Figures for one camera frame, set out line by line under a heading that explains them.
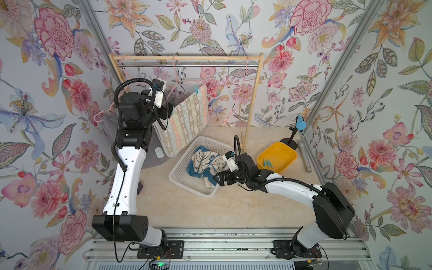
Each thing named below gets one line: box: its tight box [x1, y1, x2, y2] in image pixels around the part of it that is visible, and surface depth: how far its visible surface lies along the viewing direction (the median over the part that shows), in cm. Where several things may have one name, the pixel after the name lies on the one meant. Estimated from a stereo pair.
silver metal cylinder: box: [298, 141, 313, 174], surface depth 106 cm
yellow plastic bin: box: [256, 141, 298, 175], surface depth 107 cm
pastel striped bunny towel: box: [152, 84, 209, 158], surface depth 88 cm
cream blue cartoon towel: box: [186, 145, 228, 188], surface depth 92 cm
